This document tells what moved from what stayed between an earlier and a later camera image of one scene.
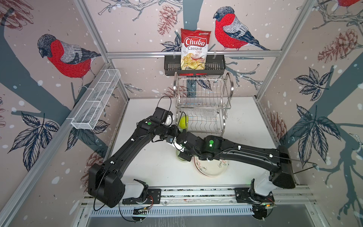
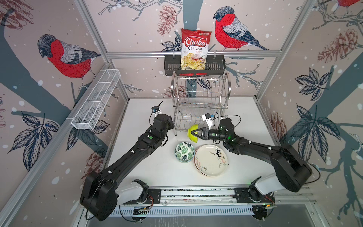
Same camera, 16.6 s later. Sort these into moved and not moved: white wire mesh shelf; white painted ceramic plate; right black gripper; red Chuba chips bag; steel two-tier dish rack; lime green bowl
Moved: lime green bowl; right black gripper
Not moved: white painted ceramic plate; steel two-tier dish rack; red Chuba chips bag; white wire mesh shelf
